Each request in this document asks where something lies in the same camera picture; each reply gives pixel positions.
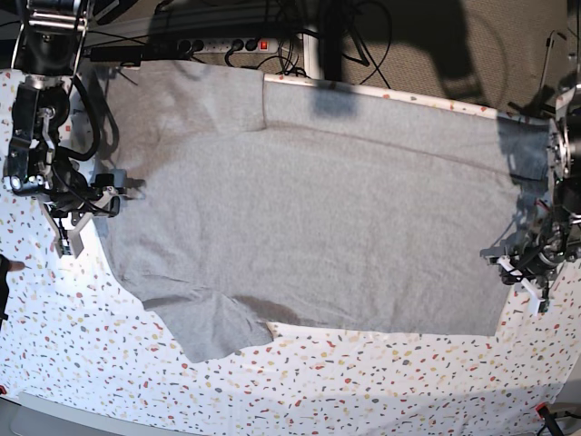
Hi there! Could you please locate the right side gripper body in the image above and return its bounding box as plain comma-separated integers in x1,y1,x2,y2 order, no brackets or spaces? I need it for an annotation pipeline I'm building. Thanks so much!
44,167,119,216

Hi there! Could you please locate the left side gripper body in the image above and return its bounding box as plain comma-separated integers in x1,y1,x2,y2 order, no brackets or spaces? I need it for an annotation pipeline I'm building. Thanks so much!
497,217,576,287

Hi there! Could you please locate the grey T-shirt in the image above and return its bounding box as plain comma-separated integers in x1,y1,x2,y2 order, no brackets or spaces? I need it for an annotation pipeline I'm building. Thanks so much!
99,61,548,362

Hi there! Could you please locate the black power adapter brick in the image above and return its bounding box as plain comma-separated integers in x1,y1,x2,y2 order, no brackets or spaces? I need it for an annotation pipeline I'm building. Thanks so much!
88,46,143,64

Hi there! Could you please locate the red clamp bottom right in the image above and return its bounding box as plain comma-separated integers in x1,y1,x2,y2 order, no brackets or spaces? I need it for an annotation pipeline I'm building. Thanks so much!
535,403,564,436

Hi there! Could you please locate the white power strip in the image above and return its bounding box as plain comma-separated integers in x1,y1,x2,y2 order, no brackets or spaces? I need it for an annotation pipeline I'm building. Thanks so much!
177,38,280,55

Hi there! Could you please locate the thin metal stand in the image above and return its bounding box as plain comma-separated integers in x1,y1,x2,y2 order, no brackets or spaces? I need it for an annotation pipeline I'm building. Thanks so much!
539,30,568,92

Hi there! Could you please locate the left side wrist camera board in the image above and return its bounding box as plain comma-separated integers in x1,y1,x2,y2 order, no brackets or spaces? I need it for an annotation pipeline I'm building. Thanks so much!
520,277,549,316

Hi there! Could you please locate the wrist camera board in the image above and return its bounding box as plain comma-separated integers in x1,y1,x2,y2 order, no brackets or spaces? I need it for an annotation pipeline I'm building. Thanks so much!
41,203,94,258
520,277,549,316

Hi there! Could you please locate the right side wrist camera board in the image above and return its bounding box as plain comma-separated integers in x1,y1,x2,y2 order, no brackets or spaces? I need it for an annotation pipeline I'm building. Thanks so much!
41,203,94,258

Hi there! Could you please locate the grey table frame leg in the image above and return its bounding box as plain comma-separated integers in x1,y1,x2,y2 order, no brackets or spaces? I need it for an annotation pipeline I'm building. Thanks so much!
302,34,324,80

